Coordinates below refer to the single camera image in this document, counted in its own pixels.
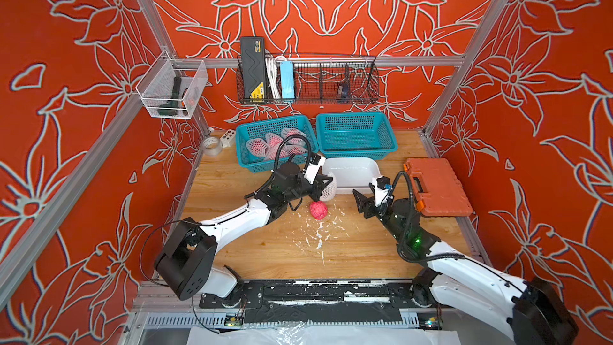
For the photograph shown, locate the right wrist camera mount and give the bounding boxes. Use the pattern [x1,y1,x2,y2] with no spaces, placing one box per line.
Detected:
[372,176,392,207]

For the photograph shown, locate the dark green handled tool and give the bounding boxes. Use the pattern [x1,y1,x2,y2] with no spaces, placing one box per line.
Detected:
[157,76,181,117]

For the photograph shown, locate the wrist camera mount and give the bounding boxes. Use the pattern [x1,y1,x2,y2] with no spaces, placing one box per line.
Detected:
[372,176,392,207]
[303,153,326,184]

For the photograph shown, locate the teal basket for bare apples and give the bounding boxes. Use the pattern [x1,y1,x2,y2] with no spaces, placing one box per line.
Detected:
[315,112,398,161]

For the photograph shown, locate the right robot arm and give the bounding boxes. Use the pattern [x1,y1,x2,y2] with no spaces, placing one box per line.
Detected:
[353,177,579,344]

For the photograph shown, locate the light blue power bank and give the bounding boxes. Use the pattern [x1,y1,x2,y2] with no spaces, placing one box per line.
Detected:
[279,61,295,103]

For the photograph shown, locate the orange tool case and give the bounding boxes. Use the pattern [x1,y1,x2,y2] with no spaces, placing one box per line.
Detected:
[403,158,473,217]

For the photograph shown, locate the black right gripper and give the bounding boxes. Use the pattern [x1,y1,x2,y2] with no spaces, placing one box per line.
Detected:
[352,184,406,244]

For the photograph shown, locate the black box device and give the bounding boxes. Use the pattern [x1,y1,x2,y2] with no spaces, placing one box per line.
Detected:
[239,37,268,102]

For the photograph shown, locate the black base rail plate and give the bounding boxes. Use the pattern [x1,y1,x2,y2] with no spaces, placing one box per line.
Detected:
[196,279,444,331]

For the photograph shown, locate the white plastic tub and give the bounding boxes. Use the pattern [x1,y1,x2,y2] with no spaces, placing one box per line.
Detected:
[322,157,382,195]

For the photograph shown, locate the small black device in basket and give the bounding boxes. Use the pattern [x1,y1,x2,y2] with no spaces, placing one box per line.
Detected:
[337,81,350,103]

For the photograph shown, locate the black wire wall basket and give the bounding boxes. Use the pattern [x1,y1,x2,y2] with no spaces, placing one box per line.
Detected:
[236,54,380,105]

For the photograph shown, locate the clear tape roll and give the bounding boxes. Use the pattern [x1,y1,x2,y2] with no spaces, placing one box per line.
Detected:
[201,137,223,157]

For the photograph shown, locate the teal basket with netted apples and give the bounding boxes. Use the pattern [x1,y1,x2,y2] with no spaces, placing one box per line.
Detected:
[236,116,319,173]

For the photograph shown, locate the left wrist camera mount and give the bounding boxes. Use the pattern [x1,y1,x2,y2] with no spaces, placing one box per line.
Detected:
[303,153,326,184]

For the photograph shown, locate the white remote control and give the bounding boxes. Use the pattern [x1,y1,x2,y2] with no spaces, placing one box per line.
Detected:
[220,129,236,149]

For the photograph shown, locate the clear acrylic wall box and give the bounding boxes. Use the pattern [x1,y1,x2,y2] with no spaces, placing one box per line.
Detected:
[136,50,208,120]

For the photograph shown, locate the white coiled cable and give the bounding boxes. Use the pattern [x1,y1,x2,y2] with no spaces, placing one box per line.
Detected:
[264,56,284,102]

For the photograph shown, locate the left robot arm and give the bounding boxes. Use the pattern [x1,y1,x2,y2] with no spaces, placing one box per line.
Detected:
[155,162,333,302]

